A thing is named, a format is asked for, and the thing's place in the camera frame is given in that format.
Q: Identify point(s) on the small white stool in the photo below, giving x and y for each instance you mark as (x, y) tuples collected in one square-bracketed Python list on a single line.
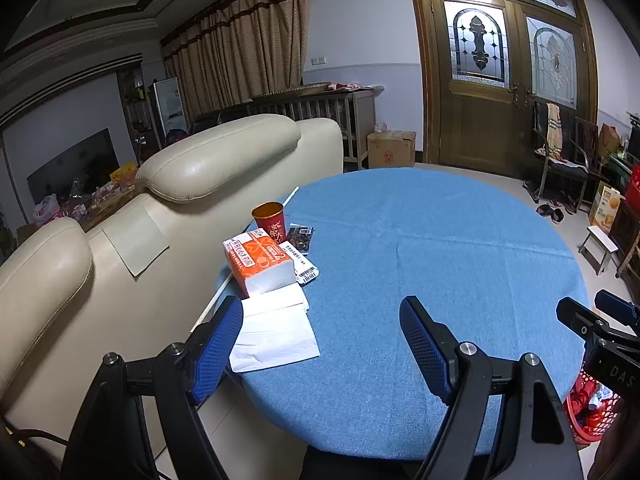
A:
[(600, 240)]

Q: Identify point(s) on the dark snack packet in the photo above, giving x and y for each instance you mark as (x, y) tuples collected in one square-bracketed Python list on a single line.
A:
[(301, 236)]

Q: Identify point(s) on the orange tissue pack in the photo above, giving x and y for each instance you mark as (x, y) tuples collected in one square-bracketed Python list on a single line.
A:
[(255, 262)]

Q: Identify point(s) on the red gift bag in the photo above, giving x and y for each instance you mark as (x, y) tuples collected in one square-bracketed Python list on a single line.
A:
[(636, 180)]

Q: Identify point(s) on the white air conditioner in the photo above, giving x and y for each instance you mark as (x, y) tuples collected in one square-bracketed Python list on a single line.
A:
[(169, 105)]

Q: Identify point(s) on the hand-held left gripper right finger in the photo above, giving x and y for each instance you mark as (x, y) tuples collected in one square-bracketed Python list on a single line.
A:
[(425, 350)]

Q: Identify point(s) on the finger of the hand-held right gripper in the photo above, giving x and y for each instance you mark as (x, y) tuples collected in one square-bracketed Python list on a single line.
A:
[(617, 307), (580, 320)]

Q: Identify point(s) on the cream leather sofa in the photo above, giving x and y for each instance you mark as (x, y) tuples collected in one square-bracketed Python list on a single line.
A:
[(215, 165)]

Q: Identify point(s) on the dark wooden cabinet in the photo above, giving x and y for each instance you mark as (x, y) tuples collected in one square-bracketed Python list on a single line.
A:
[(135, 125)]

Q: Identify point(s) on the person's right hand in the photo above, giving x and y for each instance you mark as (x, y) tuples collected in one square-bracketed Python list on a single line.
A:
[(622, 445)]

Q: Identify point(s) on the pile of snack packets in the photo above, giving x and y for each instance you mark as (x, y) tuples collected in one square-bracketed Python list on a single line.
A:
[(105, 192)]

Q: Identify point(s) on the dark wooden side table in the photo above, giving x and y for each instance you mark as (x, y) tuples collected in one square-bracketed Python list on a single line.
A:
[(627, 230)]

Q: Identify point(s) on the white thin stick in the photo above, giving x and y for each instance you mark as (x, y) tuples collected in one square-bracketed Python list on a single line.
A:
[(211, 305)]

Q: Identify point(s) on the red paper cup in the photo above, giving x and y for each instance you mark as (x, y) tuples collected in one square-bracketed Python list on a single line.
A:
[(270, 222)]

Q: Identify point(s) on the small glass jar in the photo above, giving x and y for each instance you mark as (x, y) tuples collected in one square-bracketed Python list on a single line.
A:
[(381, 127)]

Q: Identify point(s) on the blue tablecloth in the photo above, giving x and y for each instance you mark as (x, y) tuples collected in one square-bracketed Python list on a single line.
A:
[(425, 240)]

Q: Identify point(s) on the grey wooden crib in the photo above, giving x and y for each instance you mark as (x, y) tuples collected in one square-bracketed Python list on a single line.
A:
[(320, 110)]

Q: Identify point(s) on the dark slipper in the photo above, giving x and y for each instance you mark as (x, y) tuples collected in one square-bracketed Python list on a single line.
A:
[(557, 215), (544, 208)]

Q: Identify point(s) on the brown paper bag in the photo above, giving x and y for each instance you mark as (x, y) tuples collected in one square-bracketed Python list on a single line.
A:
[(607, 140)]

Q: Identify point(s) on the black metal chair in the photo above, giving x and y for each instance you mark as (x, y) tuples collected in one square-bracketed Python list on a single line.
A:
[(565, 167)]

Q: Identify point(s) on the green desk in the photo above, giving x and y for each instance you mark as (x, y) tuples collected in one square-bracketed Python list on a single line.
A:
[(620, 167)]

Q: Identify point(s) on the red cloth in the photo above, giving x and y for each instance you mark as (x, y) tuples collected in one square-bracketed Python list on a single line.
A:
[(345, 86)]

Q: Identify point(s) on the brown cardboard box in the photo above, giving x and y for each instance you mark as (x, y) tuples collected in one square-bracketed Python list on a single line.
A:
[(390, 150)]

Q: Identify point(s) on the yellow printed carton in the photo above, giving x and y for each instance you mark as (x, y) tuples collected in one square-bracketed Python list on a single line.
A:
[(605, 207)]

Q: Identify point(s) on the striped beige scarf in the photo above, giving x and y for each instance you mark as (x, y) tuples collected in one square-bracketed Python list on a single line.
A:
[(553, 127)]

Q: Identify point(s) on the dark wooden chair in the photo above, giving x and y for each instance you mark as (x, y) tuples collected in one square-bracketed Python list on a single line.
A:
[(586, 135)]

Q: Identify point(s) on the white paper napkins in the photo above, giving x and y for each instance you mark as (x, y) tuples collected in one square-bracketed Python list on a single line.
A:
[(272, 335)]

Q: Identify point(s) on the beige curtain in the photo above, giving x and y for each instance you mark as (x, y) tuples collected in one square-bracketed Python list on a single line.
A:
[(235, 60)]

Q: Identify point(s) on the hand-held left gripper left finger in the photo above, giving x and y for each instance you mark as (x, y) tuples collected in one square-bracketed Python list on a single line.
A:
[(215, 355)]

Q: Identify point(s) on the white labelled packet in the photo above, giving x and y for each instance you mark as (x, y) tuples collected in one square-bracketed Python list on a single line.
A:
[(300, 265)]

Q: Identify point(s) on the wooden double door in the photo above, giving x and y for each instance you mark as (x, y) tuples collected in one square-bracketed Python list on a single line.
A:
[(480, 120)]

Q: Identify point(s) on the grey paper sheet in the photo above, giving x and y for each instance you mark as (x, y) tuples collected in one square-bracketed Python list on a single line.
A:
[(135, 245)]

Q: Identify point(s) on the pink plastic bag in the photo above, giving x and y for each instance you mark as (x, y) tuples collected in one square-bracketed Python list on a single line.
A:
[(45, 210)]

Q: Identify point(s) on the black flat television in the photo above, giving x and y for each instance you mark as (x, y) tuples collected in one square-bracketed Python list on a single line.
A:
[(75, 165)]

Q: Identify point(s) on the red plastic basket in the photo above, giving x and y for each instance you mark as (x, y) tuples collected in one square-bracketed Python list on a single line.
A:
[(580, 425)]

